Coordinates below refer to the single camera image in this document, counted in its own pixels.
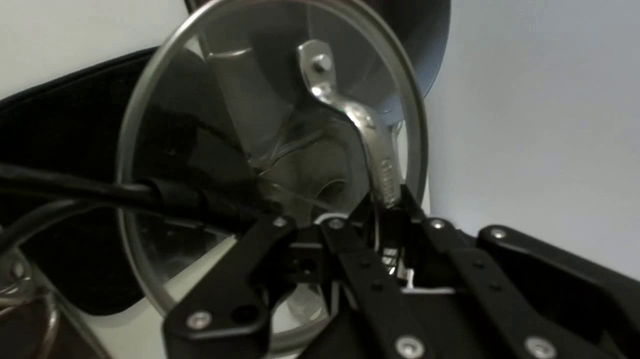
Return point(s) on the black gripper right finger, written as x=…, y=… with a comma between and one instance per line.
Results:
x=533, y=299

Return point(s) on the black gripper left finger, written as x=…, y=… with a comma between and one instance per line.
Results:
x=226, y=305

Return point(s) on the dark grey frying pan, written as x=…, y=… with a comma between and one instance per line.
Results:
x=426, y=40

